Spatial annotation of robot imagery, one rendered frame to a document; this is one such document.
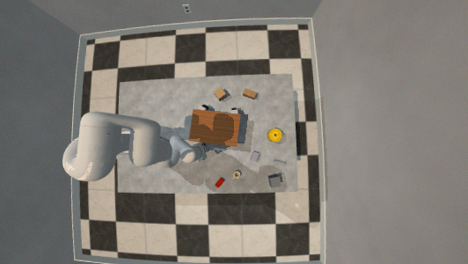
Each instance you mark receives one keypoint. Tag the yellow short cylinder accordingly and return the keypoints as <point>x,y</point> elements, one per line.
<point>277,133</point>

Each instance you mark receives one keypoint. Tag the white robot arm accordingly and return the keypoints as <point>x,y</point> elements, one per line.
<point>96,154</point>

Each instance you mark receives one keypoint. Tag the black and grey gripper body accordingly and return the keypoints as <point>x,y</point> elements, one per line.
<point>204,155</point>

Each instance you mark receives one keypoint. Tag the tan cardboard box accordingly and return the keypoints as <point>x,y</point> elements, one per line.
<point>220,93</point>

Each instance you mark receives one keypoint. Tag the brown wooden block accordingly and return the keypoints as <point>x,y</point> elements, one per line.
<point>249,94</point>

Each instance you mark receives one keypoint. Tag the red toy building brick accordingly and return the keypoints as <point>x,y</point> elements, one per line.
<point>219,182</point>

